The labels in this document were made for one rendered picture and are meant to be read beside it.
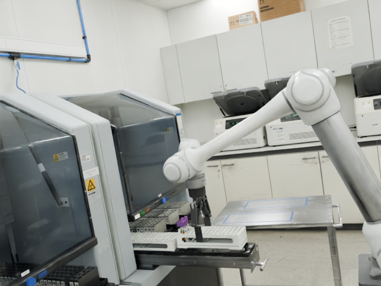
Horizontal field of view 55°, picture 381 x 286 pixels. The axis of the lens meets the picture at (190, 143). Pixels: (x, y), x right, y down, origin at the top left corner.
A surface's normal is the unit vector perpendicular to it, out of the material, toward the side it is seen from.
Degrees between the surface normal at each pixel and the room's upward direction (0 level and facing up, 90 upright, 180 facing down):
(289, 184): 90
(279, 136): 90
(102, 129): 90
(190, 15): 90
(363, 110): 59
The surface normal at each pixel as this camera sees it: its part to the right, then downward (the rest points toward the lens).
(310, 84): -0.39, 0.06
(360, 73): -0.13, 0.87
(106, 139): 0.89, -0.11
